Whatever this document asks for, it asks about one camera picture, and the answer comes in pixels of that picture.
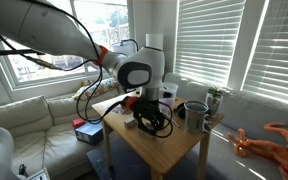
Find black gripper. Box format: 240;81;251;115
132;99;167;137

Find orange octopus plush toy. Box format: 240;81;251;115
226;121;288;180

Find thin stick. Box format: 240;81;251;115
171;118;182;129

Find light wooden table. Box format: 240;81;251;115
91;94;225;180

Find black round object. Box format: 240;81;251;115
176;102;187;120

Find translucent white plastic container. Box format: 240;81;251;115
158;81;179;111

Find papers on table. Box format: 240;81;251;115
106;100;134;115

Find blue box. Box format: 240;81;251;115
74;119;105;146

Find floral pillow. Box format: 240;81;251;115
71;76;124;101

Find glass jar with plant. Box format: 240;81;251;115
205;86;226;119

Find red box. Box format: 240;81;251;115
71;116;87;130

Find white cylinder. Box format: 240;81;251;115
145;32;165;51

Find light grey sofa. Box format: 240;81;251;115
165;72;288;180

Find narrow white window blind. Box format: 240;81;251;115
173;0;247;88

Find cream sofa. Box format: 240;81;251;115
0;87;125;180

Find white flat item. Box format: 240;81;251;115
26;167;51;180

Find small black object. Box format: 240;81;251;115
18;162;30;178

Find wide white window blind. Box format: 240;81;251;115
241;0;288;105

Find black horizontal bar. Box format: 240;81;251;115
0;48;46;63

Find orange wrist mount bracket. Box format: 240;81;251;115
123;95;139;110

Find grey cup with handle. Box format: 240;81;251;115
183;100;214;135

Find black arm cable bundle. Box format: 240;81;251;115
0;0;174;139

